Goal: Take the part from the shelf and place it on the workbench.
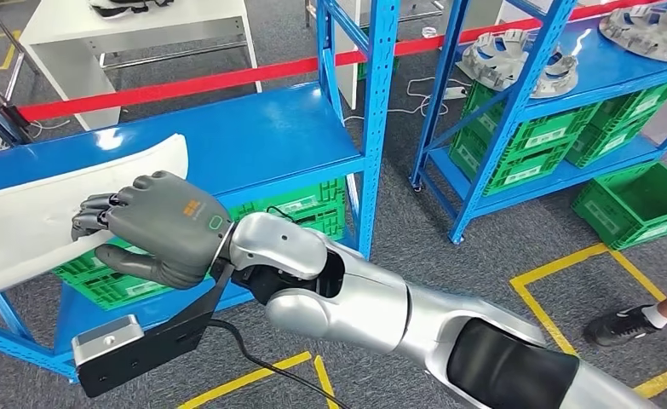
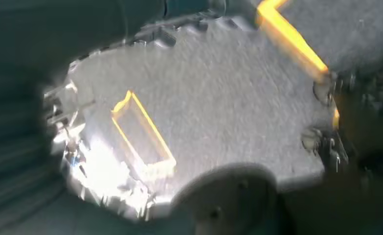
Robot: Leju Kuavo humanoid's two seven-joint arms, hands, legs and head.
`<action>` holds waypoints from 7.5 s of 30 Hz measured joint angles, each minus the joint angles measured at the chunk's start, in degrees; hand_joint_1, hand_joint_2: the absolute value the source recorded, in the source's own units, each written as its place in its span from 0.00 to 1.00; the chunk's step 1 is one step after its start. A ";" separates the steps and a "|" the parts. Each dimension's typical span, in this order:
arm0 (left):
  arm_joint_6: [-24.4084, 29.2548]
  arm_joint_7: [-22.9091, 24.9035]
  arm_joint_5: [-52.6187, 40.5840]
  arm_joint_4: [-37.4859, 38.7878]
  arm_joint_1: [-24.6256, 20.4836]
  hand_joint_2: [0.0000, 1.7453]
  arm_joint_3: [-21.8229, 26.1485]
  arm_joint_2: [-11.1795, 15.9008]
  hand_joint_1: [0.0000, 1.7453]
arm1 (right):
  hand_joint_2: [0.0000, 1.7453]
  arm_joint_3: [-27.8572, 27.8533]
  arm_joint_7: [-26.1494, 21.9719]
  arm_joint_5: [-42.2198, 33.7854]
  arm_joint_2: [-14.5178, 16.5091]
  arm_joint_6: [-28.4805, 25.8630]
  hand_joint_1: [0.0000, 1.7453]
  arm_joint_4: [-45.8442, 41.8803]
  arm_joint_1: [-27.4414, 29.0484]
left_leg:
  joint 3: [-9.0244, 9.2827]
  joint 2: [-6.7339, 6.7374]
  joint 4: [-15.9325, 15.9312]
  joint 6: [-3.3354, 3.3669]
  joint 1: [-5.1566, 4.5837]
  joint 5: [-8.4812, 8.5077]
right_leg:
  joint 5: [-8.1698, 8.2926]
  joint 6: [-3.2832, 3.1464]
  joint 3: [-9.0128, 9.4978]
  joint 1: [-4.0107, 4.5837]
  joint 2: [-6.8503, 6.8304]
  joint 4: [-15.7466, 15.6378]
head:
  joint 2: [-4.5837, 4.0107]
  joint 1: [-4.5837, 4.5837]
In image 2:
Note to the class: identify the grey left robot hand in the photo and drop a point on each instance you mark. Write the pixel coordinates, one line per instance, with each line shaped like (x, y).
(65, 26)

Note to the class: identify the bright metal frame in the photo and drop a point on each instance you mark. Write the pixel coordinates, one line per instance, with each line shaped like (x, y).
(107, 181)

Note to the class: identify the yellow floor tape square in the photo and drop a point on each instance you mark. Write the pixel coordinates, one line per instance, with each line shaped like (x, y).
(146, 123)
(288, 35)

